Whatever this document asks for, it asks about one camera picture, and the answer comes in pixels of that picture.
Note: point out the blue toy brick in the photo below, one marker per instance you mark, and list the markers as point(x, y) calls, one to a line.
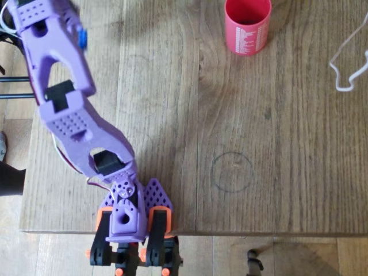
point(82, 38)

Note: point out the purple robot arm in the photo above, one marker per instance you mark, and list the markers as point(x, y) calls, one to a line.
point(72, 126)

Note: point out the red cup with white print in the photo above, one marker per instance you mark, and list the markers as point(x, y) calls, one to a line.
point(247, 40)

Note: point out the black metal rod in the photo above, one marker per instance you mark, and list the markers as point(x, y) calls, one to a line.
point(14, 79)
point(14, 96)

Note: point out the person in dark clothes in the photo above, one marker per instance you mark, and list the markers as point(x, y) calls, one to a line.
point(11, 178)

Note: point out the black and orange table clamp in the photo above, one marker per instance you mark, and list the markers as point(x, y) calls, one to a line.
point(100, 238)

